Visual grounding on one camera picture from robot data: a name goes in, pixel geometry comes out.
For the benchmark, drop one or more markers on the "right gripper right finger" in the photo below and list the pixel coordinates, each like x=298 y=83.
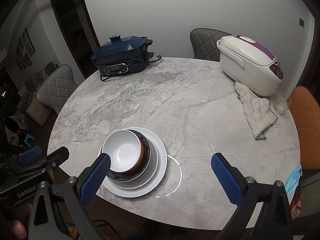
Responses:
x=230 y=178

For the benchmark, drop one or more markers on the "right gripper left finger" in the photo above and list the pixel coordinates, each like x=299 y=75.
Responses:
x=92 y=177

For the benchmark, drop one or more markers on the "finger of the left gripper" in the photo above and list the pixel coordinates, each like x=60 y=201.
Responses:
x=29 y=155
x=55 y=159

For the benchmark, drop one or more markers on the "green blue patterned dish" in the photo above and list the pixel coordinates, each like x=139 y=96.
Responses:
x=143 y=166

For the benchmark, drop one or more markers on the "large white bowl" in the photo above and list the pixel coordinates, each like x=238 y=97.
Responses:
x=116 y=140

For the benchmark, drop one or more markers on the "medium white plate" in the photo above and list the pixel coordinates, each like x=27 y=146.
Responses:
x=130 y=186

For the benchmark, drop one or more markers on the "orange plastic bowl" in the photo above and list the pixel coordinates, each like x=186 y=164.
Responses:
x=141 y=157

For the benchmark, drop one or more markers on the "person's left hand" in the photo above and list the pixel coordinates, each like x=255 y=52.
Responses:
x=18 y=229

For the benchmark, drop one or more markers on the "blue face mask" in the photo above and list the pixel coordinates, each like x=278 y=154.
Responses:
x=293 y=180

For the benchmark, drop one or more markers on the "light grey quilted chair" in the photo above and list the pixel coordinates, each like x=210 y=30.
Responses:
x=57 y=88

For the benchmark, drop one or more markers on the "large white dinner plate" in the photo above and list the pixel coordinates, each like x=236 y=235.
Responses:
x=157 y=178

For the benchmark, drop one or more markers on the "grey dish cloth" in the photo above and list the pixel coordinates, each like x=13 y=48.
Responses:
x=257 y=111

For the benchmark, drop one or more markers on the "clear drinking glass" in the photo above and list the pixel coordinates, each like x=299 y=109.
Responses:
x=281 y=102

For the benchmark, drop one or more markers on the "orange leather chair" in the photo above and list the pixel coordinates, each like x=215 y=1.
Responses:
x=305 y=112

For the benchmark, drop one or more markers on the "white rice cooker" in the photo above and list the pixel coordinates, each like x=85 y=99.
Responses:
x=250 y=63

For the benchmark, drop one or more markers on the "navy electric hot pot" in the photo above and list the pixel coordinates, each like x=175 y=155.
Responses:
x=123 y=55

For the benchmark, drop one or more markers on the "dark grey quilted chair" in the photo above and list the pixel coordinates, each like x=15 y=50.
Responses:
x=203 y=41

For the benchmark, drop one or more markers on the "wall picture frames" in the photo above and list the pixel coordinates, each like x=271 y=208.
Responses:
x=24 y=50

